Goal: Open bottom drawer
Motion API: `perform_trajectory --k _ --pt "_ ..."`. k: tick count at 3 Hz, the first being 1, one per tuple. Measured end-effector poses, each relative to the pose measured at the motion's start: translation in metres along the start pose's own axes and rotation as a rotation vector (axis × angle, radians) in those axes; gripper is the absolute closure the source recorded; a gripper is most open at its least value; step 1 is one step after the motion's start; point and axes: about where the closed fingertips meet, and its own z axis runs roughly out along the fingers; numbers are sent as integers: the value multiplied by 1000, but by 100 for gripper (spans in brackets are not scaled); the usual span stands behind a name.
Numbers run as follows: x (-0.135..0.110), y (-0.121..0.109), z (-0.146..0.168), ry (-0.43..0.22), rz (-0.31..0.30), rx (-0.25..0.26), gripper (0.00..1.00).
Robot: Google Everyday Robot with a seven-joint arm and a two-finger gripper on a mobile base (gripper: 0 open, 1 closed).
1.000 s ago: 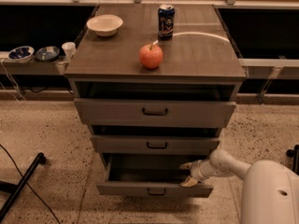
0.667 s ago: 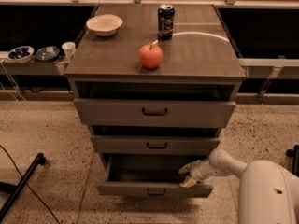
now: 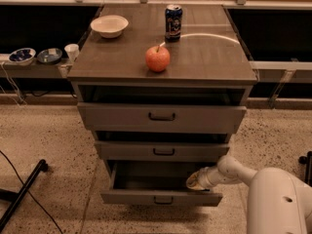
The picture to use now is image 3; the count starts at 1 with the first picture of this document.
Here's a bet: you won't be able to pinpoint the white bowl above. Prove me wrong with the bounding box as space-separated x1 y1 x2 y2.
91 15 129 39

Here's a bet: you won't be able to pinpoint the low grey shelf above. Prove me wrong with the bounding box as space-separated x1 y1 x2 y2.
0 54 72 79

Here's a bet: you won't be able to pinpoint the black stand leg left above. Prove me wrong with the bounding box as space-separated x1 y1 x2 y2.
0 159 48 232

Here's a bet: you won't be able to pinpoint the dark blue bowl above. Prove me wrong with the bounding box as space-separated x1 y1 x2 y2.
37 48 62 64

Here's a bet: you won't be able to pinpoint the blue soda can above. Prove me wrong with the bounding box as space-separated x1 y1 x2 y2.
165 4 182 42

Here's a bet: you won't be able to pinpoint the grey drawer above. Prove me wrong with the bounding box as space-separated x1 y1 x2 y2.
95 141 229 162
101 161 222 207
78 102 246 134

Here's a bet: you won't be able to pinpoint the white cables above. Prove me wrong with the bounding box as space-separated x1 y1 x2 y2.
0 61 27 107

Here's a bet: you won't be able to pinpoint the grey top drawer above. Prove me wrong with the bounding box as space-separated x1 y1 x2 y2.
78 102 246 134

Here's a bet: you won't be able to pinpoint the grey bottom drawer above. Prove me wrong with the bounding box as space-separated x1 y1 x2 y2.
101 161 222 207

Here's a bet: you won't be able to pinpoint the black stand leg right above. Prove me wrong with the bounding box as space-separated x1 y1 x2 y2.
298 151 312 186

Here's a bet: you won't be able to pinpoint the black stand leg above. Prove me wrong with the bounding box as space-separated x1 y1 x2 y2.
0 159 48 232
298 151 312 186

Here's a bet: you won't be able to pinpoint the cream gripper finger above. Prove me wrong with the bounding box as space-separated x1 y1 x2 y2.
186 173 204 191

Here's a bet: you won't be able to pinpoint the black floor cable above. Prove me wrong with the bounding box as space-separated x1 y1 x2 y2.
0 150 64 234

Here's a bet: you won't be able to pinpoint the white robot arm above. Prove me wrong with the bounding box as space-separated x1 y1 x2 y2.
186 155 312 234

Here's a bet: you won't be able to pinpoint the grey middle drawer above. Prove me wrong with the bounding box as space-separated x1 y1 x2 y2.
95 141 229 162

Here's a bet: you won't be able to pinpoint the red apple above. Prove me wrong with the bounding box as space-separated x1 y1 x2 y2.
145 45 171 72

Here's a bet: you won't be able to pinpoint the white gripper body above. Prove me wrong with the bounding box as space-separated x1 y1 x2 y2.
196 167 223 189

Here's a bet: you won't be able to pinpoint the blue patterned bowl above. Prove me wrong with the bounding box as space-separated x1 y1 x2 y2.
9 48 36 66

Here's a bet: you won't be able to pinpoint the white paper cup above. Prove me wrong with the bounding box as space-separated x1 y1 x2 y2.
64 44 80 62

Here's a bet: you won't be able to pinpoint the grey drawer cabinet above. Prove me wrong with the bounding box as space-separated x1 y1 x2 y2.
66 3 258 168

